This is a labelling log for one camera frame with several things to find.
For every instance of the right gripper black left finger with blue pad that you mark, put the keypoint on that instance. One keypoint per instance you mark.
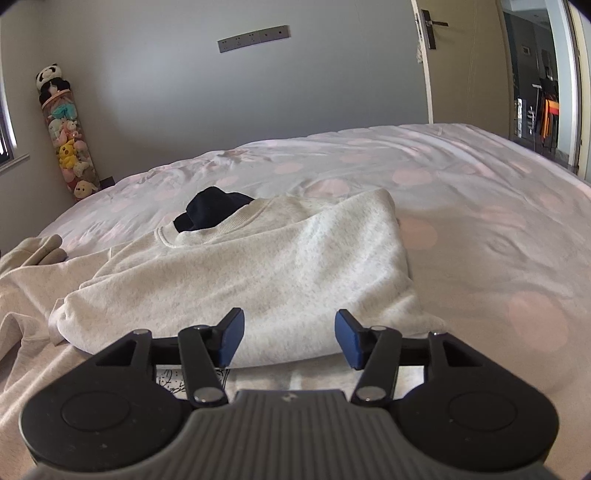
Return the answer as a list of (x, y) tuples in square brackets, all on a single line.
[(199, 350)]

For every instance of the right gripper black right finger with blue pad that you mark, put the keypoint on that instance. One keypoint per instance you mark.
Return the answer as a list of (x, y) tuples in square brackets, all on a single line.
[(378, 352)]

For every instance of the light grey printed sweatshirt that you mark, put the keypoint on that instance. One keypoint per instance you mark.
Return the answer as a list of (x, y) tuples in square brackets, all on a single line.
[(289, 262)]

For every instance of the pink polka dot bedspread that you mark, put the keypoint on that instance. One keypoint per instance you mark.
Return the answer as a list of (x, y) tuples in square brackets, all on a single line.
[(498, 238)]

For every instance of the folded beige garment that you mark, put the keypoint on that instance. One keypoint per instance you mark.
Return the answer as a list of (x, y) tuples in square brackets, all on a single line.
[(37, 251)]

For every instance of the plush toy column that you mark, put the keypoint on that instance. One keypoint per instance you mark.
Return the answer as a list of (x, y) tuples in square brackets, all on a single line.
[(66, 133)]

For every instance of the black wall socket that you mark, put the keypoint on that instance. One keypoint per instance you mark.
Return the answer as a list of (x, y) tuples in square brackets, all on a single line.
[(107, 182)]

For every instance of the window with dark frame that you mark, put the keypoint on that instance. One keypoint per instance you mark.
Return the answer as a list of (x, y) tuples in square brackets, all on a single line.
[(10, 158)]

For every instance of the cream door with handle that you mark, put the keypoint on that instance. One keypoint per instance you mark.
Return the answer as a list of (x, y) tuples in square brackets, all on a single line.
[(466, 61)]

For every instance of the grey wall socket strip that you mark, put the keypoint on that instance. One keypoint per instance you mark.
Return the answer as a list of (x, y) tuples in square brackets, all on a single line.
[(253, 38)]

